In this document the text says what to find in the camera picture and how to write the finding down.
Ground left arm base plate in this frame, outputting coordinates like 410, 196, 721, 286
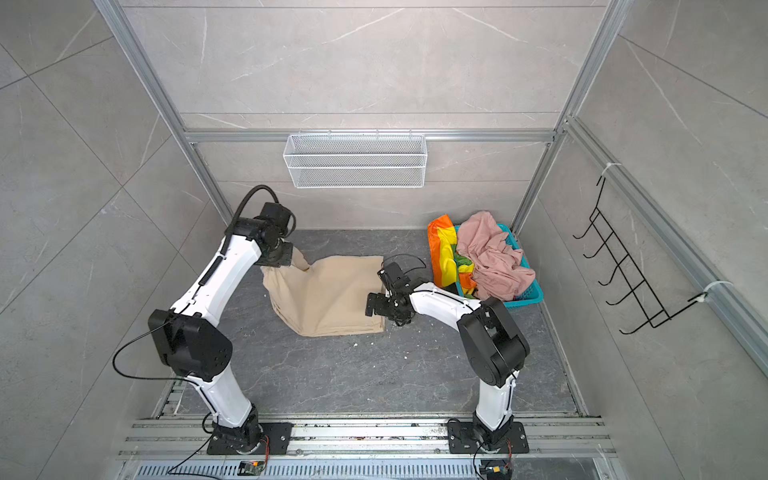
206, 422, 293, 455

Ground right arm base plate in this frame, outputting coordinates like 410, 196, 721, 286
445, 418, 530, 455

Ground white wire wall basket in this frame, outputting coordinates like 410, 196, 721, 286
283, 133, 428, 189

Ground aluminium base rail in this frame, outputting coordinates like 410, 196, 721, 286
114, 414, 627, 479

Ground pink shorts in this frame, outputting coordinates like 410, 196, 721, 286
457, 211, 536, 302

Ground aluminium frame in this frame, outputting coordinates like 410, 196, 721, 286
92, 0, 768, 421

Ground beige shorts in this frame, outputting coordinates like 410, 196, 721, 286
261, 249, 386, 337

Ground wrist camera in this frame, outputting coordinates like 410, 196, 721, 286
258, 202, 296, 237
377, 262, 410, 293

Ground rainbow striped shorts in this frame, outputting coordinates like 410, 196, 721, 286
427, 215, 477, 298

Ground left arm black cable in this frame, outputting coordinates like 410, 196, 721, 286
111, 184, 280, 385

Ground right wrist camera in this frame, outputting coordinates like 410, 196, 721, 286
377, 262, 410, 293

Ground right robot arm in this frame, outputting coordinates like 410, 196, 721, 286
365, 282, 530, 454

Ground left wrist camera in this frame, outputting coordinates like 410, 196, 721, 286
258, 202, 296, 237

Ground black wire hook rack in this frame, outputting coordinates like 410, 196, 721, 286
572, 176, 709, 336

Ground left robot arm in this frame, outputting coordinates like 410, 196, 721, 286
148, 214, 295, 454

